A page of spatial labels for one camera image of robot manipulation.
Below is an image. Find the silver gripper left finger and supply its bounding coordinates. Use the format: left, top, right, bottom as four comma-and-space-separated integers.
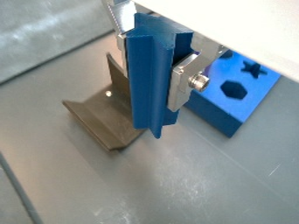
101, 0, 136, 77

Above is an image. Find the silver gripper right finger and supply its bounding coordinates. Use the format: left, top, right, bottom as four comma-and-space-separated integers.
167, 32, 228, 112

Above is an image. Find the blue star-shaped peg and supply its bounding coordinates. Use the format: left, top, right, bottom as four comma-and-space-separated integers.
125, 13, 192, 138

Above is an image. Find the blue shape-sorting board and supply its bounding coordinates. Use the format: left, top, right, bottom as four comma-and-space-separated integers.
184, 52, 280, 137

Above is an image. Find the dark metal angle bracket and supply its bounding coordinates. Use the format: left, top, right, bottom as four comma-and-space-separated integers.
61, 53, 144, 151

